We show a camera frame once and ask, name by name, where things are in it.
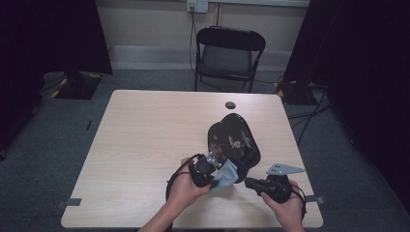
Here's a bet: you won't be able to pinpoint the person's left hand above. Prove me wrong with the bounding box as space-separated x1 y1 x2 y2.
166 156 213 212

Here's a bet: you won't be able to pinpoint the black wall socket cable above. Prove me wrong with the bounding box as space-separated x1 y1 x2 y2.
189 9 199 75

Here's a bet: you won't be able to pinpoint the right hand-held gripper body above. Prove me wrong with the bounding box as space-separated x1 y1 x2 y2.
253 162 306 205

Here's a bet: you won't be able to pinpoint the person's right hand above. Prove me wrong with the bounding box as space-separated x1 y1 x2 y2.
260 179 307 227

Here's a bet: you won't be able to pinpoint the dark curtain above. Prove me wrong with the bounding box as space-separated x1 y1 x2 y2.
282 0 410 215
0 0 114 153

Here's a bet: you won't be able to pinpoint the white wall socket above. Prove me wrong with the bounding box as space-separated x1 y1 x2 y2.
186 0 210 15

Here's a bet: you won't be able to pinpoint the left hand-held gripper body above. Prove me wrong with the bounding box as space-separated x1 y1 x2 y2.
189 152 224 189

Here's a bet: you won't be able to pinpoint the black floor cables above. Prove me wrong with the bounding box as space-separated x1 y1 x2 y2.
285 81 334 148

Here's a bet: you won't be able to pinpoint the black glossy floral tray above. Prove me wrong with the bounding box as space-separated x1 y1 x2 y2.
207 112 262 185

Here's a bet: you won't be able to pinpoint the grey-blue cleaning cloth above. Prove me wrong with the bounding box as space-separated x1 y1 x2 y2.
209 158 241 194

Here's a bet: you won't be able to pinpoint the black folding chair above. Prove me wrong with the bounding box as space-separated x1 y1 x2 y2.
193 25 267 94

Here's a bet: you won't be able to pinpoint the grey tape strip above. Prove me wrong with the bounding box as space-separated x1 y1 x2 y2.
305 194 326 205
55 197 82 209

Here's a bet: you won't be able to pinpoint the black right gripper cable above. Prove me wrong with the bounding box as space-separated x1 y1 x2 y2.
290 184 308 221

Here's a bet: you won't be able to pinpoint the black stand base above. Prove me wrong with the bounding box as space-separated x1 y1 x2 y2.
50 71 103 101
274 79 319 106

